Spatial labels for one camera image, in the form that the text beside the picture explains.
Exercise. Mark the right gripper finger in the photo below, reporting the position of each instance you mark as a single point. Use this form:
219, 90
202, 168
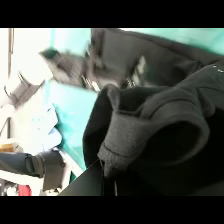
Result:
86, 183

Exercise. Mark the black garment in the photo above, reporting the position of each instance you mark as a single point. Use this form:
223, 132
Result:
160, 133

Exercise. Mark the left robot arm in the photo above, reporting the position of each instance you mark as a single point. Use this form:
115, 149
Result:
50, 166

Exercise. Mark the pale lilac garment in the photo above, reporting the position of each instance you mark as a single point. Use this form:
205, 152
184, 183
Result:
36, 126

